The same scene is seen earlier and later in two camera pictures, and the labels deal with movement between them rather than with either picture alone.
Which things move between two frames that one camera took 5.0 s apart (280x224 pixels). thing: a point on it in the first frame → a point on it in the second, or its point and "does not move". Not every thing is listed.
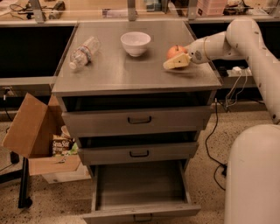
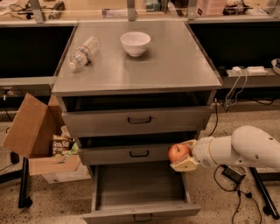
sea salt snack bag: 62,144 does not move
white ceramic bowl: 135,43 does not move
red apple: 175,51 → 178,152
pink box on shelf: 211,7 does not move
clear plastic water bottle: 82,54 does not move
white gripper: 196,52 → 201,152
